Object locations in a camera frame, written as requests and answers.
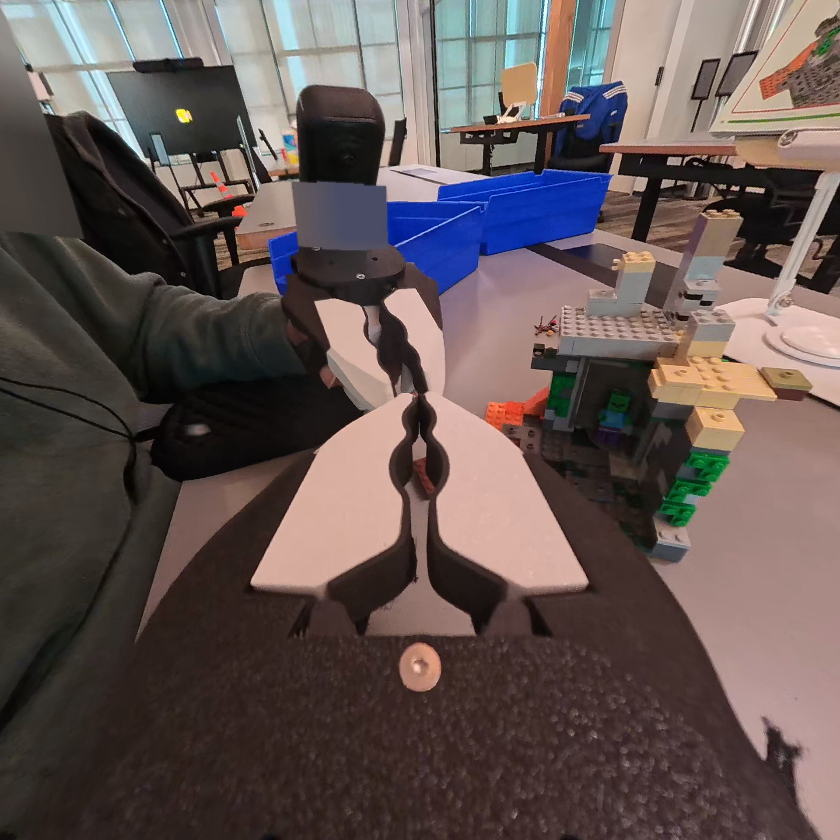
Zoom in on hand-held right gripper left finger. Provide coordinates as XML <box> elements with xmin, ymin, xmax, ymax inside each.
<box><xmin>251</xmin><ymin>394</ymin><xmax>419</xmax><ymax>636</ymax></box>

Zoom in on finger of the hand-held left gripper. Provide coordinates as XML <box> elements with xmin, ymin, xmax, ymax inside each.
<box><xmin>389</xmin><ymin>287</ymin><xmax>448</xmax><ymax>396</ymax></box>
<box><xmin>315</xmin><ymin>298</ymin><xmax>396</xmax><ymax>412</ymax></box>

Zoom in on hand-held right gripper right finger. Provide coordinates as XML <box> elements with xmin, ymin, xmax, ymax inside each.
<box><xmin>419</xmin><ymin>392</ymin><xmax>590</xmax><ymax>636</ymax></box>

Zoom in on toy brick building model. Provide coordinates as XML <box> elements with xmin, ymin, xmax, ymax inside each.
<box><xmin>486</xmin><ymin>210</ymin><xmax>813</xmax><ymax>562</ymax></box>

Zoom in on person's left forearm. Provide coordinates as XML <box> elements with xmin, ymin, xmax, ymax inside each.
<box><xmin>141</xmin><ymin>285</ymin><xmax>309</xmax><ymax>401</ymax></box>

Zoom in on grey desk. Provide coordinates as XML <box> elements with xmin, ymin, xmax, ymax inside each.
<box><xmin>134</xmin><ymin>164</ymin><xmax>840</xmax><ymax>834</ymax></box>

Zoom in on person's left hand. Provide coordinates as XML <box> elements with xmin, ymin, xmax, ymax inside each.
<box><xmin>285</xmin><ymin>320</ymin><xmax>341</xmax><ymax>389</ymax></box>

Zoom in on black wrist rest pad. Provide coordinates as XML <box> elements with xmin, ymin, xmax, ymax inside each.
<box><xmin>151</xmin><ymin>377</ymin><xmax>368</xmax><ymax>483</ymax></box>

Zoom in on green zombie toy minifigure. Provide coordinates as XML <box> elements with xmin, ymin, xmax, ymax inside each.
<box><xmin>596</xmin><ymin>388</ymin><xmax>634</xmax><ymax>450</ymax></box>

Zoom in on black monitor screen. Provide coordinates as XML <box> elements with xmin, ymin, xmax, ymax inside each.
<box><xmin>105</xmin><ymin>58</ymin><xmax>258</xmax><ymax>172</ymax></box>

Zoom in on wooden pillar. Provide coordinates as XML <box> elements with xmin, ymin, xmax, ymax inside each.
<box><xmin>538</xmin><ymin>0</ymin><xmax>578</xmax><ymax>119</ymax></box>

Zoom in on black office chair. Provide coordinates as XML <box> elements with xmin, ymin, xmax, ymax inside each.
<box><xmin>42</xmin><ymin>112</ymin><xmax>270</xmax><ymax>299</ymax></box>
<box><xmin>725</xmin><ymin>190</ymin><xmax>840</xmax><ymax>296</ymax></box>

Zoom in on blue jacket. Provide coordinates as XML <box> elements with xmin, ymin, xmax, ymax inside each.
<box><xmin>558</xmin><ymin>82</ymin><xmax>629</xmax><ymax>142</ymax></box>

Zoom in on white flat board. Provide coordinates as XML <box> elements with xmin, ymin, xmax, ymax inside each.
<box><xmin>715</xmin><ymin>297</ymin><xmax>840</xmax><ymax>401</ymax></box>

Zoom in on open instruction book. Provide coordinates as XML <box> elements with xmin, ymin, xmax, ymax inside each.
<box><xmin>709</xmin><ymin>0</ymin><xmax>840</xmax><ymax>137</ymax></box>

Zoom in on black cord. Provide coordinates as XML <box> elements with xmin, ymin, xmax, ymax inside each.
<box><xmin>0</xmin><ymin>377</ymin><xmax>139</xmax><ymax>500</ymax></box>

